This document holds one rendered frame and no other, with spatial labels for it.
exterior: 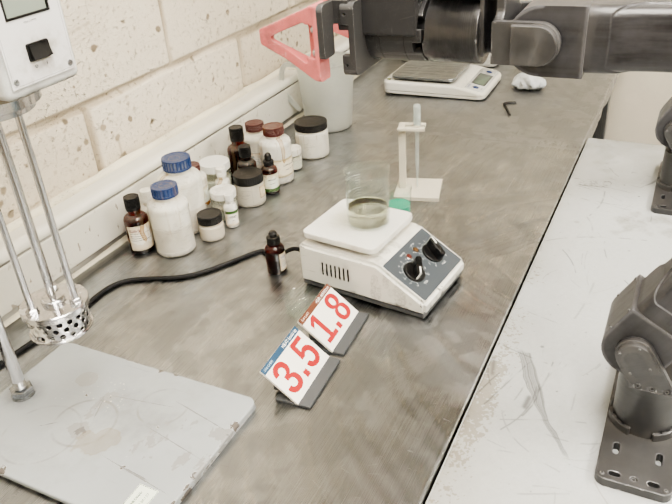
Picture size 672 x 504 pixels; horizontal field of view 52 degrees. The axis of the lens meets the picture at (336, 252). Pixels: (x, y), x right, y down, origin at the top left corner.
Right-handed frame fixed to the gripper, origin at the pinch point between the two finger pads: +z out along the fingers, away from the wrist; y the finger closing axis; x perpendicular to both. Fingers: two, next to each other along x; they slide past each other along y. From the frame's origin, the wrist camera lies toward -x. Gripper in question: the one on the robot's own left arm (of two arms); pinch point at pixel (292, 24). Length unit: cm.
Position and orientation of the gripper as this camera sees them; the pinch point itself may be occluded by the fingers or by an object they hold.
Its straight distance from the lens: 73.1
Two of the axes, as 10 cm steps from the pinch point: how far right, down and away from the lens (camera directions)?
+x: 0.8, 8.6, 5.1
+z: -9.0, -1.6, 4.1
